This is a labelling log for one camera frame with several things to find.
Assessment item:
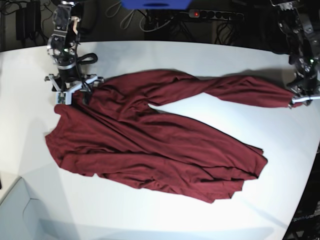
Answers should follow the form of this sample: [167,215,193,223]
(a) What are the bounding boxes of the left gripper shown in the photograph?
[287,74,320,98]

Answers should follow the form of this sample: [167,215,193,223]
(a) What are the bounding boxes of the blue box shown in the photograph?
[121,0,192,10]

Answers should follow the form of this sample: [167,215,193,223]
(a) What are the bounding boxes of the black box on floor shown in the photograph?
[15,0,41,41]

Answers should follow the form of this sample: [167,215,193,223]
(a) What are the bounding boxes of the black power strip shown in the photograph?
[188,9,245,21]

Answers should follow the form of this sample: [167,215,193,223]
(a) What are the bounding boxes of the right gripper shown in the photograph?
[56,63,92,105]

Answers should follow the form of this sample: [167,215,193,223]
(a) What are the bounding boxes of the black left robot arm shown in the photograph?
[271,0,320,104]

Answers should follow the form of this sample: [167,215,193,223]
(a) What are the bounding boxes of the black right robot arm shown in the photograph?
[44,0,103,105]

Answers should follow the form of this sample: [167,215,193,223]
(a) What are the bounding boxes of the dark red t-shirt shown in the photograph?
[45,70,294,203]

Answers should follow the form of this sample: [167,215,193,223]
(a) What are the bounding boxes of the white bin at corner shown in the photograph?
[0,178,44,240]

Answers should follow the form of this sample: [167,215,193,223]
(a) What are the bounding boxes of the white cable loops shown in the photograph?
[105,2,176,33]

